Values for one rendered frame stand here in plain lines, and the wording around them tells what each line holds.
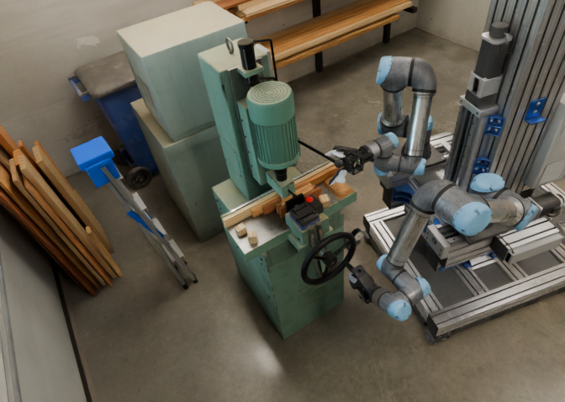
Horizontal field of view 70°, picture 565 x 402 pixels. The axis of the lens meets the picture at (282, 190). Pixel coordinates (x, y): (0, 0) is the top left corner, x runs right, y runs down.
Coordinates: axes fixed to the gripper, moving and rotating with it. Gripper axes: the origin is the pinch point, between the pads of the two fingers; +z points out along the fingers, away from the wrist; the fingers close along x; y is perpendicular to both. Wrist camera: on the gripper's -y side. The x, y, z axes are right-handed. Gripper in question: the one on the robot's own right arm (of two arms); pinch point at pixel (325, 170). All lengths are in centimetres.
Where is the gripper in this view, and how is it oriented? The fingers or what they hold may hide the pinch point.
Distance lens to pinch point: 166.6
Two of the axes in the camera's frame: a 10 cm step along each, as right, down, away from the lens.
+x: 1.8, 8.0, 5.8
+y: 5.1, 4.3, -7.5
